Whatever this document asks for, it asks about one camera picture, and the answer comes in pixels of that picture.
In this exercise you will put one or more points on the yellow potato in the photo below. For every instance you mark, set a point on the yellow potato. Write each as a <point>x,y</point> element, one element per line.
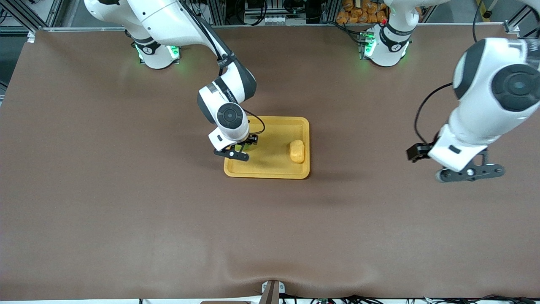
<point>297,152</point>

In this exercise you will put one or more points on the green apple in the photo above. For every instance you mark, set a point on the green apple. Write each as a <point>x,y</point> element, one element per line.
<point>247,147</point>

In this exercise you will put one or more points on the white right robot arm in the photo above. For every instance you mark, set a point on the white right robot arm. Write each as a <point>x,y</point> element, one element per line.
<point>168,21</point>

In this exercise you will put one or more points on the brown table mat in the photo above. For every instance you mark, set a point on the brown table mat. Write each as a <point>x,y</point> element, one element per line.
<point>270,236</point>

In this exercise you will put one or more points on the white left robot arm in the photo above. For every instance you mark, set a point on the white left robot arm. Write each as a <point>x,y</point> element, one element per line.
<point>476,97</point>

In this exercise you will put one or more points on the metal camera stand bracket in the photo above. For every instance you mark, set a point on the metal camera stand bracket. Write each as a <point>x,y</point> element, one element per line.
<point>272,293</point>

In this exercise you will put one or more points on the aluminium frame post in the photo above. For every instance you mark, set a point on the aluminium frame post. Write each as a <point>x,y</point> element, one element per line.
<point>25,14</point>
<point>517,21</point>

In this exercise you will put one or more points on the yellow plastic tray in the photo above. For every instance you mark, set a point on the yellow plastic tray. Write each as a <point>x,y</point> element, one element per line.
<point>274,169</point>

